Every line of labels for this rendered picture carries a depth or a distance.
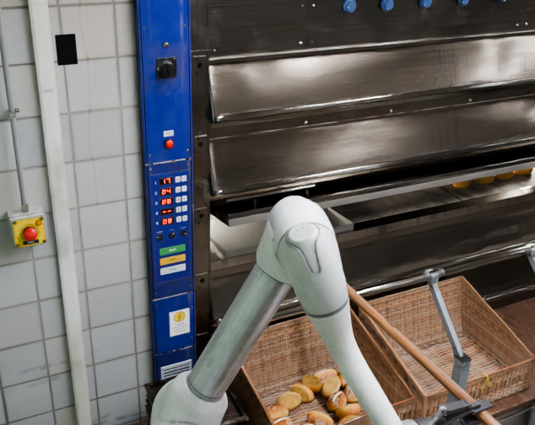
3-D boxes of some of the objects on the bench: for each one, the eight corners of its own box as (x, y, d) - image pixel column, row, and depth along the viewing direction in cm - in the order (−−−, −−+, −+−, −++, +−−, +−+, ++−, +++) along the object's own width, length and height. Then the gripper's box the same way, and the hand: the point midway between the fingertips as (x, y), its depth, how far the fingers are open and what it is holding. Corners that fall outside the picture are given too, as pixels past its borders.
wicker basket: (222, 393, 276) (222, 336, 263) (343, 355, 300) (348, 301, 287) (280, 481, 237) (283, 419, 225) (413, 429, 261) (423, 371, 249)
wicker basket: (349, 356, 299) (355, 302, 287) (452, 325, 323) (462, 273, 310) (420, 431, 261) (430, 372, 248) (532, 389, 284) (546, 333, 272)
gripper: (410, 401, 175) (483, 375, 185) (402, 449, 182) (472, 422, 192) (429, 421, 169) (503, 393, 179) (421, 469, 176) (492, 440, 186)
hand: (478, 411), depth 184 cm, fingers closed on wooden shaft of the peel, 3 cm apart
